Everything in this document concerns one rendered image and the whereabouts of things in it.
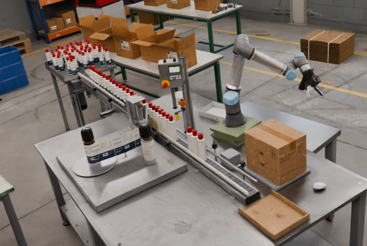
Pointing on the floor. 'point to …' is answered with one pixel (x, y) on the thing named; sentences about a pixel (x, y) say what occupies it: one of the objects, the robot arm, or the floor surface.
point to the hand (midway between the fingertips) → (315, 97)
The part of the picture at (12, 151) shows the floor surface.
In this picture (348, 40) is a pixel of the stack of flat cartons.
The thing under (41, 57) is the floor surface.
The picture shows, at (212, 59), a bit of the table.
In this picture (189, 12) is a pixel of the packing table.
